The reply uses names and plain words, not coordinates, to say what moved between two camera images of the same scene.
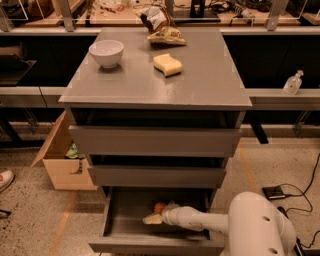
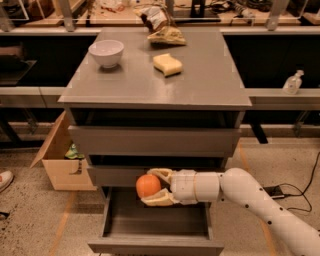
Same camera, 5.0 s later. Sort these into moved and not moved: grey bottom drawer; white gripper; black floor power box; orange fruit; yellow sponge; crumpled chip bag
Moved: orange fruit; white gripper
Not moved: crumpled chip bag; black floor power box; grey bottom drawer; yellow sponge
